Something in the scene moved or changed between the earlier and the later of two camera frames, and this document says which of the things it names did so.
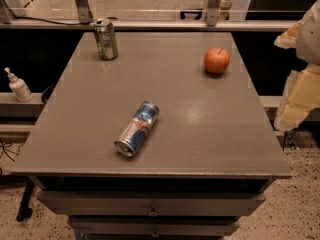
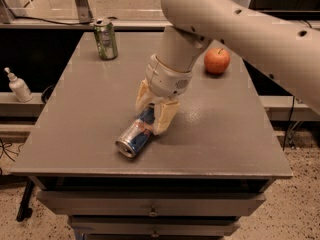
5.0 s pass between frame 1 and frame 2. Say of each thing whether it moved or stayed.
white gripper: moved
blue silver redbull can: stayed
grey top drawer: stayed
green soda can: stayed
